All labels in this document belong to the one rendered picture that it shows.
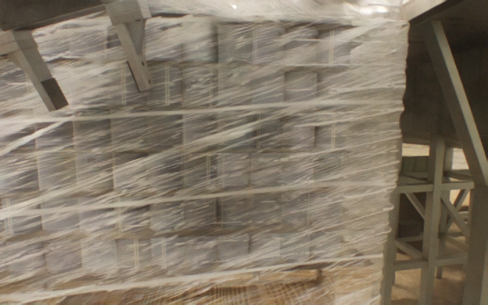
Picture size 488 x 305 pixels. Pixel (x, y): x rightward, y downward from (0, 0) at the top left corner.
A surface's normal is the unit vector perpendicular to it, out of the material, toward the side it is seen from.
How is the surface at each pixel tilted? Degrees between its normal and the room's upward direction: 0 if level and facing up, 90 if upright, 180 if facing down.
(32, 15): 112
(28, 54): 81
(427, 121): 90
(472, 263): 90
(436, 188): 90
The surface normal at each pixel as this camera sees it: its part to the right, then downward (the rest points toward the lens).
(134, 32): 0.00, 0.47
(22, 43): 0.98, -0.18
